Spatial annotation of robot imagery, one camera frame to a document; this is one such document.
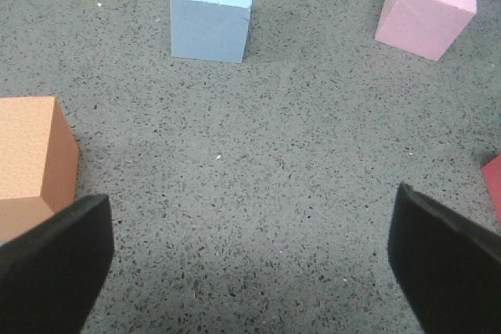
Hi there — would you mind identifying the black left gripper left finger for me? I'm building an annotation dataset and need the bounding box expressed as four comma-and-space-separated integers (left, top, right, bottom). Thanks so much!
1, 194, 114, 333

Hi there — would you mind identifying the pink foam cube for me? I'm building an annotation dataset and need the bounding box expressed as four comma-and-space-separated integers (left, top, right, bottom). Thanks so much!
375, 0, 477, 61

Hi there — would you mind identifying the large red foam cube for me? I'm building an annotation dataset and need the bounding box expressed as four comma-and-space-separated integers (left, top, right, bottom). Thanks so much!
481, 155, 501, 222

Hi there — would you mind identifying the orange foam cube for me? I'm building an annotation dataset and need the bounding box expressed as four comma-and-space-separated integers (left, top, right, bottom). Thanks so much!
1, 96, 79, 242

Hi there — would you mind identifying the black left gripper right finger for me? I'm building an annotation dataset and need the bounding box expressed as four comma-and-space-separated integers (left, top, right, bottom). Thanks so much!
387, 183, 500, 333

